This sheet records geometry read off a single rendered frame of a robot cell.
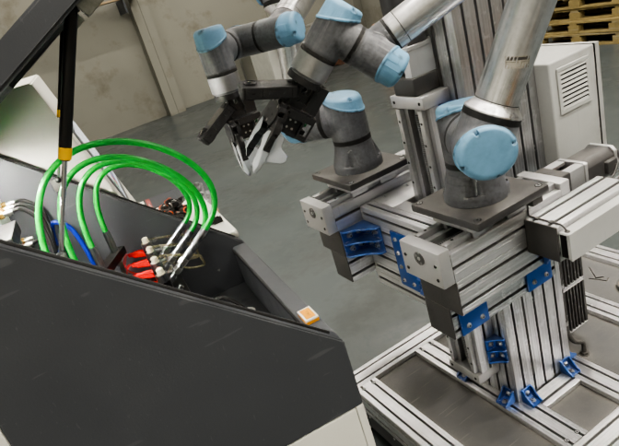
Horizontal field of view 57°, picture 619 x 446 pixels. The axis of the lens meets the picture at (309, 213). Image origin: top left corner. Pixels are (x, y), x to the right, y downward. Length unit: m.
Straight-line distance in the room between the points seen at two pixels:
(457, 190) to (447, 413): 0.92
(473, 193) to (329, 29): 0.50
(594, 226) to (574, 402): 0.76
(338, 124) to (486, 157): 0.64
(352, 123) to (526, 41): 0.68
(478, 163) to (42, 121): 1.06
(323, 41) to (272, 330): 0.54
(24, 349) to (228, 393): 0.35
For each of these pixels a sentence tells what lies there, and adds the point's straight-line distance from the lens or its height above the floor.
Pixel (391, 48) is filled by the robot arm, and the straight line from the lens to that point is 1.12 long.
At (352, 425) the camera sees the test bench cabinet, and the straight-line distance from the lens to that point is 1.25.
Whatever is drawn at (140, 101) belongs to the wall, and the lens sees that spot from 11.01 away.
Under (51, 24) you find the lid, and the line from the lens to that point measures 0.87.
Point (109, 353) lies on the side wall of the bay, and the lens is 1.01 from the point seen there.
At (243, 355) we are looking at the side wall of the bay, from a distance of 1.07.
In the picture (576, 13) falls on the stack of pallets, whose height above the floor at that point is 0.37.
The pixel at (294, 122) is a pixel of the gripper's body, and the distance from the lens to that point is 1.14.
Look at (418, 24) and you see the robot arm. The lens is 1.23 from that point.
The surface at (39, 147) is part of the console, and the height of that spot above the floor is 1.40.
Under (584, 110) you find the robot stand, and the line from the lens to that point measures 1.78.
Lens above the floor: 1.60
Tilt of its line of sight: 22 degrees down
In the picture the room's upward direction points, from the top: 17 degrees counter-clockwise
